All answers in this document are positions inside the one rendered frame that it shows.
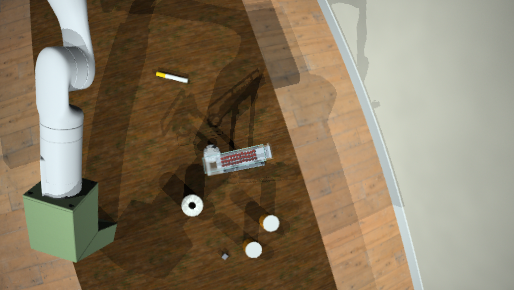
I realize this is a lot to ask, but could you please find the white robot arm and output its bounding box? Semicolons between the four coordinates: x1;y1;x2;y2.
35;0;95;199

